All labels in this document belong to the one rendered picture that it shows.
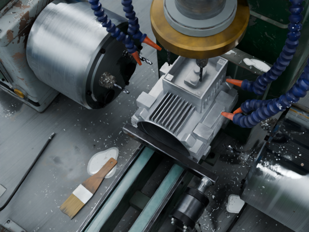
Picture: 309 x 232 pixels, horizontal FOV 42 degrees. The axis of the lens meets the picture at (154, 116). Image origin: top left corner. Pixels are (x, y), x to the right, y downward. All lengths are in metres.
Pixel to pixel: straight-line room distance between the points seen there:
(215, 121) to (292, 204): 0.25
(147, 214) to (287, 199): 0.34
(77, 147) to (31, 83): 0.23
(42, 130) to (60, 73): 0.33
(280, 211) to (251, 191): 0.07
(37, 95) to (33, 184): 0.26
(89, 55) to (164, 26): 0.27
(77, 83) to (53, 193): 0.36
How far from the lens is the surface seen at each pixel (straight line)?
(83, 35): 0.97
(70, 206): 1.16
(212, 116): 0.94
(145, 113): 0.92
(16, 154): 1.27
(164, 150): 0.94
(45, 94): 1.27
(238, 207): 1.14
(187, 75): 0.92
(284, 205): 0.85
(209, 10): 0.70
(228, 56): 0.93
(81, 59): 0.95
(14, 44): 1.08
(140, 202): 1.09
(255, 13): 0.98
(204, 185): 0.91
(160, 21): 0.74
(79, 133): 1.24
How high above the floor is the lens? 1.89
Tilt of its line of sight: 62 degrees down
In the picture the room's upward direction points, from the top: 6 degrees counter-clockwise
